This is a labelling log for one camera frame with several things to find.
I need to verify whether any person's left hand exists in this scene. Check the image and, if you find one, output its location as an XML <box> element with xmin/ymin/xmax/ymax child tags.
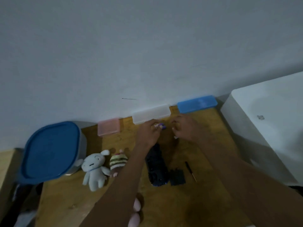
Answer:
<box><xmin>135</xmin><ymin>119</ymin><xmax>164</xmax><ymax>152</ymax></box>

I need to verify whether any person's right hand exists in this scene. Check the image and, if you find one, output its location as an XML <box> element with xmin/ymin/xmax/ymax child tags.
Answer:
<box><xmin>170</xmin><ymin>113</ymin><xmax>202</xmax><ymax>142</ymax></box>

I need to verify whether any translucent white plastic case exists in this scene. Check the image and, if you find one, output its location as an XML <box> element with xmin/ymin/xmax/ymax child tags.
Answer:
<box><xmin>132</xmin><ymin>104</ymin><xmax>171</xmax><ymax>125</ymax></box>

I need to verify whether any blue plastic case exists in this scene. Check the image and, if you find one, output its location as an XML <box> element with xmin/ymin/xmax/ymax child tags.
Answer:
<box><xmin>177</xmin><ymin>95</ymin><xmax>218</xmax><ymax>114</ymax></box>

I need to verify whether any blue toy car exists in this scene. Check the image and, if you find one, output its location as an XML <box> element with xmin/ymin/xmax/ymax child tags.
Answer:
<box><xmin>145</xmin><ymin>143</ymin><xmax>170</xmax><ymax>187</ymax></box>

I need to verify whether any brown striped plush pig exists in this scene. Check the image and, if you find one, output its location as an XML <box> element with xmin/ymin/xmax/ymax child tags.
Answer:
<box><xmin>109</xmin><ymin>149</ymin><xmax>128</xmax><ymax>178</ymax></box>

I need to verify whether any small pink plastic case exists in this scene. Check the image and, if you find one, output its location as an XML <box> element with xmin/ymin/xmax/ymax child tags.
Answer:
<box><xmin>97</xmin><ymin>117</ymin><xmax>121</xmax><ymax>137</ymax></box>

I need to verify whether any small black screwdriver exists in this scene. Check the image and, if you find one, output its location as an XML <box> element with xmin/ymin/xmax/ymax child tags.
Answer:
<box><xmin>185</xmin><ymin>161</ymin><xmax>197</xmax><ymax>183</ymax></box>

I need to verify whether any black battery cover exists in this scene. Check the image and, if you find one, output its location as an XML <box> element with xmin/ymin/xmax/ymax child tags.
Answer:
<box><xmin>169</xmin><ymin>168</ymin><xmax>186</xmax><ymax>186</ymax></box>

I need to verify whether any white plush dog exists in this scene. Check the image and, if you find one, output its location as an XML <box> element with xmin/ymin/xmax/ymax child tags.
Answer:
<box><xmin>74</xmin><ymin>149</ymin><xmax>111</xmax><ymax>192</ymax></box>

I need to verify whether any pink flower plush panda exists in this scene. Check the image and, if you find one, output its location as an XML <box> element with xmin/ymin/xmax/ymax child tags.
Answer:
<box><xmin>128</xmin><ymin>198</ymin><xmax>141</xmax><ymax>227</ymax></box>

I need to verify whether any blue lidded plastic container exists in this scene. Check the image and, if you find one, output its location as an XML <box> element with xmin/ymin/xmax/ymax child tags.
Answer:
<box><xmin>17</xmin><ymin>121</ymin><xmax>87</xmax><ymax>185</ymax></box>

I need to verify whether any person's left forearm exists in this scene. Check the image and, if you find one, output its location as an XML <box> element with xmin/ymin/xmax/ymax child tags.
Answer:
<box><xmin>79</xmin><ymin>144</ymin><xmax>152</xmax><ymax>227</ymax></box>

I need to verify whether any person's right forearm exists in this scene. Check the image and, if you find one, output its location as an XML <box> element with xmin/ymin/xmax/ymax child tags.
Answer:
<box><xmin>193</xmin><ymin>132</ymin><xmax>303</xmax><ymax>227</ymax></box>

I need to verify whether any white cabinet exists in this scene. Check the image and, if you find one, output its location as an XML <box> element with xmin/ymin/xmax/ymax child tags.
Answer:
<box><xmin>220</xmin><ymin>71</ymin><xmax>303</xmax><ymax>186</ymax></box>

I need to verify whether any light wooden side table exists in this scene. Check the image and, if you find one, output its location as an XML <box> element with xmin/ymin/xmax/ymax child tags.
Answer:
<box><xmin>0</xmin><ymin>148</ymin><xmax>24</xmax><ymax>212</ymax></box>

